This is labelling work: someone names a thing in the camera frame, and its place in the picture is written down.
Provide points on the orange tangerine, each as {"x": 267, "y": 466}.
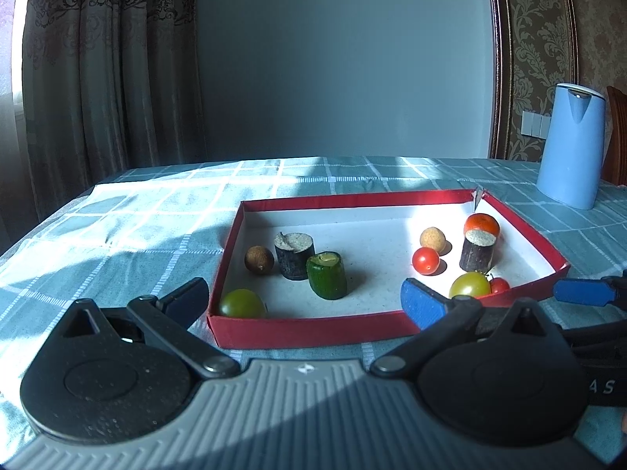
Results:
{"x": 482, "y": 223}

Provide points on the red cardboard box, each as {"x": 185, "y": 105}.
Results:
{"x": 294, "y": 333}

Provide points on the thick dark sugarcane piece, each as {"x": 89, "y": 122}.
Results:
{"x": 294, "y": 259}

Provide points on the blue electric kettle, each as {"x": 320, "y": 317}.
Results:
{"x": 570, "y": 152}

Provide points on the pale tan longan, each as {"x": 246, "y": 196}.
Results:
{"x": 433, "y": 240}

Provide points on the wooden chair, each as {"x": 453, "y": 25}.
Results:
{"x": 616, "y": 137}

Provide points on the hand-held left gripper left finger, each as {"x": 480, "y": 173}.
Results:
{"x": 188, "y": 299}

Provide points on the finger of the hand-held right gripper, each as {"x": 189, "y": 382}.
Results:
{"x": 583, "y": 291}
{"x": 597, "y": 334}

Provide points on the green cucumber piece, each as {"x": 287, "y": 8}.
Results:
{"x": 327, "y": 276}

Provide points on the brown wall moulding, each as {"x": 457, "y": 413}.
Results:
{"x": 504, "y": 58}

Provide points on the brown longan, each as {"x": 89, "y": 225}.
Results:
{"x": 258, "y": 259}

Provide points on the teal checked tablecloth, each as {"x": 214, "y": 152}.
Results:
{"x": 122, "y": 235}

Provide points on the slim purple sugarcane piece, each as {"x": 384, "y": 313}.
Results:
{"x": 476, "y": 254}

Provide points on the red cherry tomato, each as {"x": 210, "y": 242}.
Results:
{"x": 425, "y": 260}
{"x": 500, "y": 286}

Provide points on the green tomato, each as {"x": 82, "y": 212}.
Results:
{"x": 241, "y": 303}
{"x": 470, "y": 286}

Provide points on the patterned brown curtain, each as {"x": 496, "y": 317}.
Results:
{"x": 98, "y": 68}

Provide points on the white wall switch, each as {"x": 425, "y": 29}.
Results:
{"x": 536, "y": 124}

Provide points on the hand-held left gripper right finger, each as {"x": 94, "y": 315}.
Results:
{"x": 421, "y": 303}

